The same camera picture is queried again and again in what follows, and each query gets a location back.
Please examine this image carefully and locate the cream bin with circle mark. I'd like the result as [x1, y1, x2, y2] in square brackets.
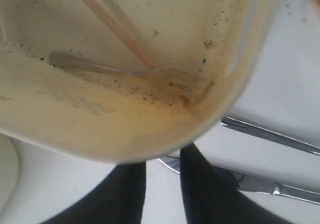
[0, 134, 19, 213]

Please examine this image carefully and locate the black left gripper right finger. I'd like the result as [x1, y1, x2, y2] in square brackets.
[179, 144, 288, 224]

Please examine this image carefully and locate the steel table knife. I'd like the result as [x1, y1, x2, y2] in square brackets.
[157, 156, 320, 205]

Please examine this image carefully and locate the steel fork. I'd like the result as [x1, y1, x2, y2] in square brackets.
[48, 52, 211, 99]

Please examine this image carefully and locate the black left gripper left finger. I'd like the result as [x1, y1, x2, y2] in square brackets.
[43, 163, 146, 224]

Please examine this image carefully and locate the steel long spoon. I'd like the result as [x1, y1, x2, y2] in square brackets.
[220, 116, 320, 156]

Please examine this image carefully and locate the cream bin with triangle mark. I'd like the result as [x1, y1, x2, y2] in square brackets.
[0, 0, 277, 163]

